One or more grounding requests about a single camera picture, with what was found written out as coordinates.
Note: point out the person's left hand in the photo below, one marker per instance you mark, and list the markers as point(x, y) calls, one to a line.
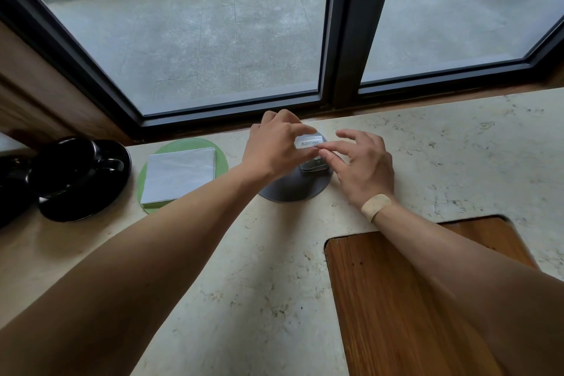
point(264, 151)

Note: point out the person's right hand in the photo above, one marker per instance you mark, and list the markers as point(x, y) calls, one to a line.
point(365, 173)

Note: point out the person's left thumb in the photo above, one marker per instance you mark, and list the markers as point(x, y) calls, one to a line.
point(300, 157)

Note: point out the person's right thumb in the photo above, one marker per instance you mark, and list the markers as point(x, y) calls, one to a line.
point(338, 166)

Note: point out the small white labelled packet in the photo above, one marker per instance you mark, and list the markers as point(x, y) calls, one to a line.
point(307, 141)

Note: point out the person's left forearm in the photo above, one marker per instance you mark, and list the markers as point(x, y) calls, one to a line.
point(132, 265)

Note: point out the person's right forearm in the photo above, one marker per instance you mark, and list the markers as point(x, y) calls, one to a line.
point(476, 283)

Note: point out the small dark glass dish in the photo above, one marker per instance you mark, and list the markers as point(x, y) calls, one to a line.
point(315, 167)

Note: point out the round grey coaster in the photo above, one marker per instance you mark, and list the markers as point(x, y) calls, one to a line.
point(291, 188)

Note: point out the beige adhesive bandage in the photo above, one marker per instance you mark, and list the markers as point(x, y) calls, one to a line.
point(376, 206)

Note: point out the round green coaster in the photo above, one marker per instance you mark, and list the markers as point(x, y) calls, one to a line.
point(220, 160)

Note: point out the stack of white napkins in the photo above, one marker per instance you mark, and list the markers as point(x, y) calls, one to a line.
point(176, 175)

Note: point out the wooden inset board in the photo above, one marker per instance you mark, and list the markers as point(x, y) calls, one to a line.
point(396, 301)

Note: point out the black saucer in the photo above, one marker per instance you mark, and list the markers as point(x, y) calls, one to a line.
point(88, 199)

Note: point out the black cup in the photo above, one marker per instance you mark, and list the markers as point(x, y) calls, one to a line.
point(61, 166)

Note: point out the black crockery piece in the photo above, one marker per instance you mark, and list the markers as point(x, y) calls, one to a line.
point(15, 190)

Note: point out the black window frame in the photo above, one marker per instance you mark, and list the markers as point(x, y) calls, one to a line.
point(352, 14)

